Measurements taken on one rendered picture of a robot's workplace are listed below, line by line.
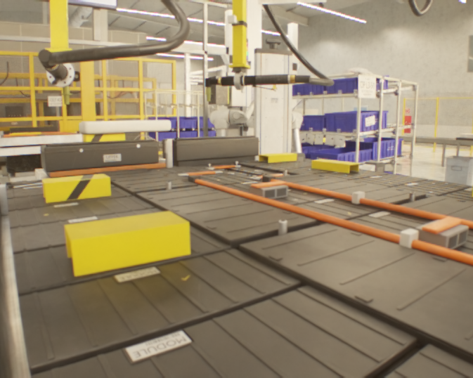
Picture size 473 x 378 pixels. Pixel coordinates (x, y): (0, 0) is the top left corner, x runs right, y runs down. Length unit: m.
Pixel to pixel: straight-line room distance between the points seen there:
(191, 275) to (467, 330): 0.29
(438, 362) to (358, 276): 0.15
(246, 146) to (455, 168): 5.91
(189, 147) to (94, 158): 0.39
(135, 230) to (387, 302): 0.30
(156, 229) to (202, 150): 1.10
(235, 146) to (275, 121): 1.59
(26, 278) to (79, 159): 0.94
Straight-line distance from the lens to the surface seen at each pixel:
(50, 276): 0.47
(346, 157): 3.78
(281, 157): 1.55
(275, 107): 3.20
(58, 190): 0.88
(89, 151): 1.38
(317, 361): 0.30
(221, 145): 1.60
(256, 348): 0.31
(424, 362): 0.32
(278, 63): 3.24
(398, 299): 0.39
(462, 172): 7.25
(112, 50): 0.87
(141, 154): 1.44
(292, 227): 0.61
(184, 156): 1.51
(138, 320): 0.35
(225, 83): 1.74
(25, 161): 5.68
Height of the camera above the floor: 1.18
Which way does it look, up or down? 11 degrees down
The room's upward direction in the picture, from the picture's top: straight up
